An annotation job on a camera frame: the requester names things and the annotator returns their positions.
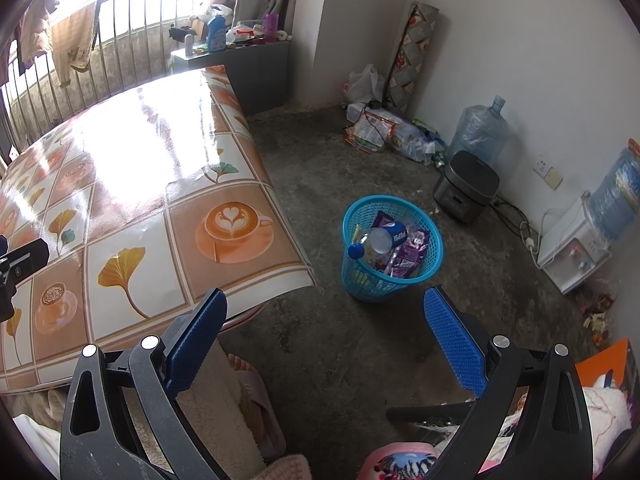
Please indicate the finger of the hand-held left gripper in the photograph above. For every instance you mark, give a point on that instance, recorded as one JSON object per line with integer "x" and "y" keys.
{"x": 27, "y": 260}

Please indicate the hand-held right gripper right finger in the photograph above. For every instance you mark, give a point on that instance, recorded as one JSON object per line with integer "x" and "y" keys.
{"x": 452, "y": 335}

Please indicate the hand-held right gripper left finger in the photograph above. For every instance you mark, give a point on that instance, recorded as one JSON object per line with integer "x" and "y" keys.
{"x": 197, "y": 340}

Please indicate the purple yellow noodle packet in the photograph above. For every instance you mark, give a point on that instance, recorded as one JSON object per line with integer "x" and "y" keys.
{"x": 410, "y": 255}

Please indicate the blue plastic basket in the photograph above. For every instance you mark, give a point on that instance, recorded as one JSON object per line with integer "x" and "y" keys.
{"x": 370, "y": 285}

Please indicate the clear bottle with blue label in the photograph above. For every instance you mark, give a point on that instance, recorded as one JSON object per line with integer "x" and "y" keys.
{"x": 380, "y": 241}

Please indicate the person's foot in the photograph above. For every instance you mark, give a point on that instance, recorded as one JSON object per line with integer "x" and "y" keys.
{"x": 241, "y": 362}

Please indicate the beige fleece cloth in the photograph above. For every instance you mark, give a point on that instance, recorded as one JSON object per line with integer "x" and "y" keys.
{"x": 215, "y": 425}

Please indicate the pink slipper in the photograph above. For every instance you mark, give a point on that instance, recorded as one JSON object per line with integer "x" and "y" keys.
{"x": 260, "y": 410}

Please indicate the pink patterned cloth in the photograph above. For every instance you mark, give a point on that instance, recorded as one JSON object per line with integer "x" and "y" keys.
{"x": 400, "y": 462}

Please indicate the white water dispenser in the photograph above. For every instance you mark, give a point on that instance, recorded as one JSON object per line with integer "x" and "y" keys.
{"x": 570, "y": 255}

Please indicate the orange box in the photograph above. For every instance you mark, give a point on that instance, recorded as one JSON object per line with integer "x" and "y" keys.
{"x": 600, "y": 365}

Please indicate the grey rice cooker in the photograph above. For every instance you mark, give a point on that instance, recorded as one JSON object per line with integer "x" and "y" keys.
{"x": 465, "y": 185}

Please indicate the table with patterned tablecloth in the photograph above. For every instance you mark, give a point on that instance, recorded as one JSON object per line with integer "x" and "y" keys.
{"x": 150, "y": 160}

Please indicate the pink white fleece garment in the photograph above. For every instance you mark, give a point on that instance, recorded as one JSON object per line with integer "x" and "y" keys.
{"x": 607, "y": 420}

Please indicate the blue labelled water jug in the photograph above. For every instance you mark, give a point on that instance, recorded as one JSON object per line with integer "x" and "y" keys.
{"x": 617, "y": 195}

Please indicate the beige printed towel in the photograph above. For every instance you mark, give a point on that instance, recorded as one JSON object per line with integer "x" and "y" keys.
{"x": 75, "y": 45}

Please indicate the metal balcony railing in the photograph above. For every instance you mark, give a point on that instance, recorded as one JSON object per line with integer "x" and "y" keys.
{"x": 125, "y": 60}

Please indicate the pink hanging garment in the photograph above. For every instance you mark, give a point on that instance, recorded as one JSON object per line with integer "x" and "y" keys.
{"x": 35, "y": 25}

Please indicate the crumpled white plastic bag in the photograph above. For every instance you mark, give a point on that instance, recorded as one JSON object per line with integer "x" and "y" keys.
{"x": 365, "y": 85}

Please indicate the grey cabinet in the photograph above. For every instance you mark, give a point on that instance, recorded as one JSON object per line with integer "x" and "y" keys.
{"x": 260, "y": 80}

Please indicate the small white bottle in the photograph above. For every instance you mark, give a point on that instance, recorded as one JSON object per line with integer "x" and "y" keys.
{"x": 189, "y": 46}

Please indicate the black device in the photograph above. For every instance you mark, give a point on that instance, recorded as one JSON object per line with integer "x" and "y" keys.
{"x": 180, "y": 33}

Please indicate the patterned fabric roll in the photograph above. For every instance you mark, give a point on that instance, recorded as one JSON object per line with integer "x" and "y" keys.
{"x": 412, "y": 55}

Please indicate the blue detergent bottle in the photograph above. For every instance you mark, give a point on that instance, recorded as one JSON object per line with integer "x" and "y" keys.
{"x": 216, "y": 35}

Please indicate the purple cup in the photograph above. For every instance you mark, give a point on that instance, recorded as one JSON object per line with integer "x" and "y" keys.
{"x": 271, "y": 29}

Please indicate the wall socket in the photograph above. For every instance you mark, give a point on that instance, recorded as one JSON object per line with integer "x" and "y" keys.
{"x": 547, "y": 174}

